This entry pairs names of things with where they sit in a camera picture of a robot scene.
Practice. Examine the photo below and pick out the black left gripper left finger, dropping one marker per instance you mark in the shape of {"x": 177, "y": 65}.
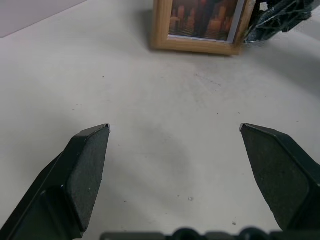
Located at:
{"x": 62, "y": 190}

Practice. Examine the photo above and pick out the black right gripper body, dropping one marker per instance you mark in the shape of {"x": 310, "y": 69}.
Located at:
{"x": 287, "y": 11}

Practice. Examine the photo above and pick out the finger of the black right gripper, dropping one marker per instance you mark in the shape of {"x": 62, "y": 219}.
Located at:
{"x": 260, "y": 31}

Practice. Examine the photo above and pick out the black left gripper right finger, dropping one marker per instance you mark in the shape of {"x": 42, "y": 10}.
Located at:
{"x": 287, "y": 180}

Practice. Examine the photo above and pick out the wooden picture frame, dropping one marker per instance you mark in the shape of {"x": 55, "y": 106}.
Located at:
{"x": 192, "y": 45}

